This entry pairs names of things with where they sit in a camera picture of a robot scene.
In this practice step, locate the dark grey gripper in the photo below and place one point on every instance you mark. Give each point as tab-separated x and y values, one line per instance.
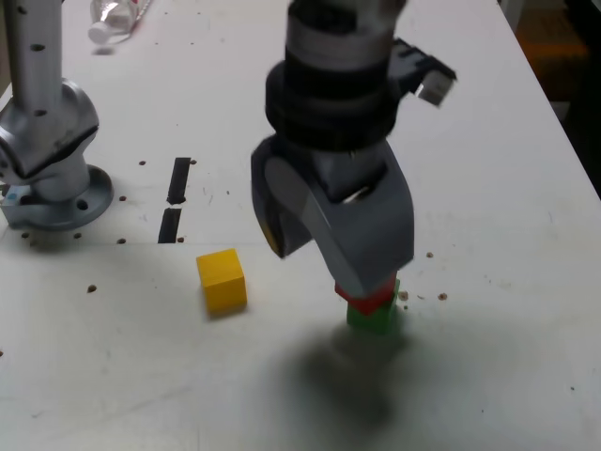
347	174

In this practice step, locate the red cube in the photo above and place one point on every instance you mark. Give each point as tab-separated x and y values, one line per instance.
375	303

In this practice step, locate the green cube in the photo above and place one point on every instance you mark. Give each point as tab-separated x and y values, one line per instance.
371	323

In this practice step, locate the yellow cube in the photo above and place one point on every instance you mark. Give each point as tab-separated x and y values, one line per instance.
223	282

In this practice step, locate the black tape strip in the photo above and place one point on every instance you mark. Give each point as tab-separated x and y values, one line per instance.
178	181

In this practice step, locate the clear plastic bottle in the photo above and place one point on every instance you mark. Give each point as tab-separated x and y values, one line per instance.
117	19

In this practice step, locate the black and silver camera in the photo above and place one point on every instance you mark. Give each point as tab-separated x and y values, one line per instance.
422	70

